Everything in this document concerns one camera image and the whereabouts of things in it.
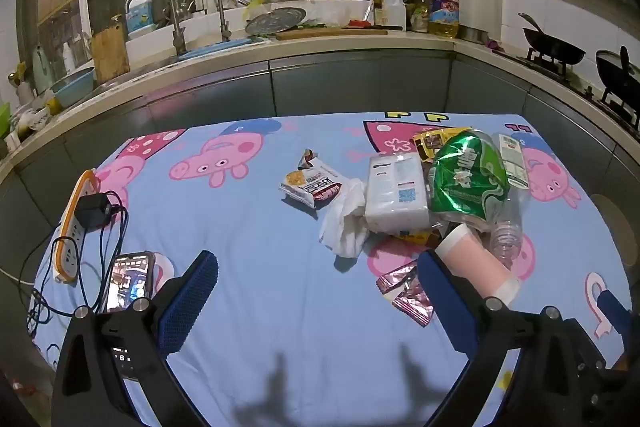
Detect white tissue paper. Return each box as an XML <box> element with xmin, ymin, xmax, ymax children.
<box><xmin>319</xmin><ymin>177</ymin><xmax>371</xmax><ymax>258</ymax></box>

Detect white soap bottle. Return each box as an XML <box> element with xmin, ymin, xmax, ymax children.
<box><xmin>32</xmin><ymin>44</ymin><xmax>53</xmax><ymax>95</ymax></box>

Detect grey kitchen counter cabinets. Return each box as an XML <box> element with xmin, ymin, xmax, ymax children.
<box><xmin>0</xmin><ymin>27</ymin><xmax>640</xmax><ymax>258</ymax></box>

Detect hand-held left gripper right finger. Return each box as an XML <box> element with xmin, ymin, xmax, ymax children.
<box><xmin>416</xmin><ymin>249</ymin><xmax>608</xmax><ymax>427</ymax></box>

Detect stack of dishes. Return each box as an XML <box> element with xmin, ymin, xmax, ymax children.
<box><xmin>10</xmin><ymin>104</ymin><xmax>51</xmax><ymax>132</ymax></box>

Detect black frying pan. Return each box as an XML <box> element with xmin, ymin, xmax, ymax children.
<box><xmin>517</xmin><ymin>12</ymin><xmax>587</xmax><ymax>65</ymax></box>

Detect cooking oil bottle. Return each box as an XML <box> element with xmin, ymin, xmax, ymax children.
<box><xmin>427</xmin><ymin>0</ymin><xmax>461</xmax><ymax>38</ymax></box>

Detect black gas stove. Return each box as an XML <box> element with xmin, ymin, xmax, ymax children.
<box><xmin>500</xmin><ymin>49</ymin><xmax>640</xmax><ymax>132</ymax></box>

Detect white tissue packet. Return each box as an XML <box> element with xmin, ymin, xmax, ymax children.
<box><xmin>364</xmin><ymin>152</ymin><xmax>432</xmax><ymax>235</ymax></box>

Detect white plastic jug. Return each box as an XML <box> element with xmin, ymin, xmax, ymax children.
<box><xmin>381</xmin><ymin>0</ymin><xmax>407</xmax><ymax>32</ymax></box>

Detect clear plastic bottle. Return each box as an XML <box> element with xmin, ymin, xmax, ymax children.
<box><xmin>480</xmin><ymin>132</ymin><xmax>533</xmax><ymax>270</ymax></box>

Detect blue plastic basin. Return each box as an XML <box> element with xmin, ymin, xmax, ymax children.
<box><xmin>50</xmin><ymin>66</ymin><xmax>96</xmax><ymax>108</ymax></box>

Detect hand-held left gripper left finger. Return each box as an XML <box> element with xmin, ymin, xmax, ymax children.
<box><xmin>52</xmin><ymin>249</ymin><xmax>221</xmax><ymax>427</ymax></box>

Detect cartoon pig printed blanket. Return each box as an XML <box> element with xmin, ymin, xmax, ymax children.
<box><xmin>30</xmin><ymin>112</ymin><xmax>631</xmax><ymax>427</ymax></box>

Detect smartphone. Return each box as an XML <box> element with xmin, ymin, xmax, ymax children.
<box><xmin>100</xmin><ymin>251</ymin><xmax>160</xmax><ymax>383</ymax></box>

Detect yellow snack wrapper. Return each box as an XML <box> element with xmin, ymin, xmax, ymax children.
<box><xmin>412</xmin><ymin>127</ymin><xmax>473</xmax><ymax>162</ymax></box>

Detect black charging cable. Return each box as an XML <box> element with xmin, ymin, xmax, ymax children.
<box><xmin>27</xmin><ymin>189</ymin><xmax>131</xmax><ymax>343</ymax></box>

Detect white red snack wrapper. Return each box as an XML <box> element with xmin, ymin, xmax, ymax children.
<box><xmin>279</xmin><ymin>149</ymin><xmax>351</xmax><ymax>210</ymax></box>

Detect orange white power strip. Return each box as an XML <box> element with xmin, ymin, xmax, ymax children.
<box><xmin>52</xmin><ymin>169</ymin><xmax>101</xmax><ymax>285</ymax></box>

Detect pink paper cup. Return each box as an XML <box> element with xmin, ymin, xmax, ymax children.
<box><xmin>434</xmin><ymin>224</ymin><xmax>522</xmax><ymax>308</ymax></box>

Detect green plastic wrapper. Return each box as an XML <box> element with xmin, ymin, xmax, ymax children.
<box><xmin>427</xmin><ymin>129</ymin><xmax>511</xmax><ymax>228</ymax></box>

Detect black charger plug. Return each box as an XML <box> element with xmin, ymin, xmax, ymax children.
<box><xmin>75</xmin><ymin>193</ymin><xmax>117</xmax><ymax>230</ymax></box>

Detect black wok with glass lid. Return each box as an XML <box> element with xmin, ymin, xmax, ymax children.
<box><xmin>595</xmin><ymin>46</ymin><xmax>640</xmax><ymax>105</ymax></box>

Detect blue white detergent jug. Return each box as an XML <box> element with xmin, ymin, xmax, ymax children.
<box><xmin>125</xmin><ymin>0</ymin><xmax>156</xmax><ymax>35</ymax></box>

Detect small steel bowl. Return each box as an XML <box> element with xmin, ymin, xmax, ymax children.
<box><xmin>457</xmin><ymin>26</ymin><xmax>488</xmax><ymax>45</ymax></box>

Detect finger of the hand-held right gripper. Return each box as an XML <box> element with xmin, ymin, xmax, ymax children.
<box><xmin>596</xmin><ymin>289</ymin><xmax>638</xmax><ymax>358</ymax></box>

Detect flat wooden cutting board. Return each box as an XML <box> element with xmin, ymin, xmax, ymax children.
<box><xmin>275</xmin><ymin>26</ymin><xmax>388</xmax><ymax>42</ymax></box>

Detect pink foil wrapper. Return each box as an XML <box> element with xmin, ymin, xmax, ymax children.
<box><xmin>376</xmin><ymin>259</ymin><xmax>433</xmax><ymax>327</ymax></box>

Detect blue sink mat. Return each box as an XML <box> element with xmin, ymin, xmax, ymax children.
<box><xmin>177</xmin><ymin>38</ymin><xmax>266</xmax><ymax>60</ymax></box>

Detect beige trash bin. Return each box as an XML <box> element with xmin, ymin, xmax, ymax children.
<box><xmin>590</xmin><ymin>194</ymin><xmax>626</xmax><ymax>258</ymax></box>

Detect round metal lid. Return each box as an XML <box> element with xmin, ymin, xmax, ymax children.
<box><xmin>245</xmin><ymin>7</ymin><xmax>307</xmax><ymax>36</ymax></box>

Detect upright wooden chopping board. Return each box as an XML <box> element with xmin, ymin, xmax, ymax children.
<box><xmin>90</xmin><ymin>14</ymin><xmax>131</xmax><ymax>82</ymax></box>

